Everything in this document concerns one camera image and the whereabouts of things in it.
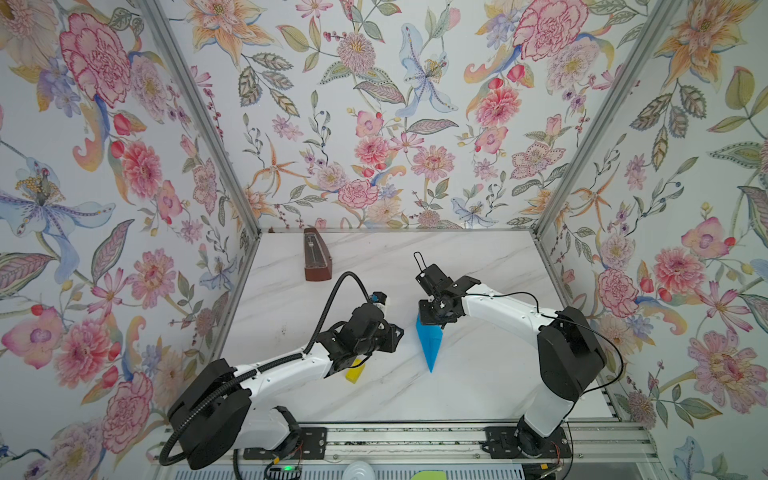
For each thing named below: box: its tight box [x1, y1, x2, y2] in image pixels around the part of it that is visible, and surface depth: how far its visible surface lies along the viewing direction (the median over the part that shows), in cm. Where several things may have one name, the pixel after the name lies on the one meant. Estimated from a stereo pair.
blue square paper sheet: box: [416, 314, 443, 373], surface depth 88 cm
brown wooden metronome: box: [303, 227, 332, 281], surface depth 102 cm
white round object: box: [342, 460, 375, 480], surface depth 67 cm
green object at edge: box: [410, 470, 447, 480], surface depth 72 cm
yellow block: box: [345, 359, 365, 384], surface depth 86 cm
